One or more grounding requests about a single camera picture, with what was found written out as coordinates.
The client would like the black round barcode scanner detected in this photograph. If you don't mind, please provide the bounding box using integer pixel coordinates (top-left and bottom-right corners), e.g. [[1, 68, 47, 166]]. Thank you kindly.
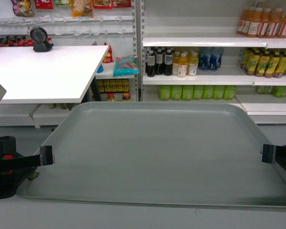
[[30, 27, 53, 52]]

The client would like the dark soy sauce bottle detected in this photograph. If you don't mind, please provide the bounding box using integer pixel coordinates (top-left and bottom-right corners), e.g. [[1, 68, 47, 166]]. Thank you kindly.
[[145, 50, 155, 77]]

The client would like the silver grey rectangular tray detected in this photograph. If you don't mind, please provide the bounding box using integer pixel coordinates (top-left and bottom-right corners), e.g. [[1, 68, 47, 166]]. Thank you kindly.
[[17, 102, 286, 211]]

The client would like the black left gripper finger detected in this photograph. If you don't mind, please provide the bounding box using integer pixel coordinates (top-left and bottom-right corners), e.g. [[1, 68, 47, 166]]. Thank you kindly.
[[4, 146, 55, 170]]

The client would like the orange juice bottle front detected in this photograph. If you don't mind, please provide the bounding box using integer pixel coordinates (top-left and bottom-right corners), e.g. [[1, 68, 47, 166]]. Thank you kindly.
[[246, 8, 263, 37]]

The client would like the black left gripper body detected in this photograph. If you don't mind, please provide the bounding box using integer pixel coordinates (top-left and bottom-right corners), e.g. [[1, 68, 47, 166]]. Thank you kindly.
[[0, 136, 36, 199]]

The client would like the white checkout counter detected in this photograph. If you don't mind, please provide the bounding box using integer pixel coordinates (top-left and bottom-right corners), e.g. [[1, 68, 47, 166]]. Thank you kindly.
[[0, 45, 109, 104]]

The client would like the teal snack bag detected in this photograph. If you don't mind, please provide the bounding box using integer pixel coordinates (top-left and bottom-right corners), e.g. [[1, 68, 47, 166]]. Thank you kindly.
[[113, 55, 140, 77]]

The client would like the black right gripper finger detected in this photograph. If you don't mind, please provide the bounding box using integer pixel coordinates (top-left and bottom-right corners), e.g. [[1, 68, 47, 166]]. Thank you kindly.
[[261, 144, 276, 164]]

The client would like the yellow juice bottle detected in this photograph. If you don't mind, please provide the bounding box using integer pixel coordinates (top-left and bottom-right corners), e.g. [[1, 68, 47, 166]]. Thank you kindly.
[[177, 53, 187, 78]]

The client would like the yellow hanging snack bag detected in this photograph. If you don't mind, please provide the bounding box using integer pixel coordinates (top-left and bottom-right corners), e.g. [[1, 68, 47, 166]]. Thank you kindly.
[[71, 0, 93, 18]]

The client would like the red pouch snack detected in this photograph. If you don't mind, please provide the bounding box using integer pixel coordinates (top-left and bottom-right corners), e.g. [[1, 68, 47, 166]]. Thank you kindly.
[[103, 45, 113, 63]]

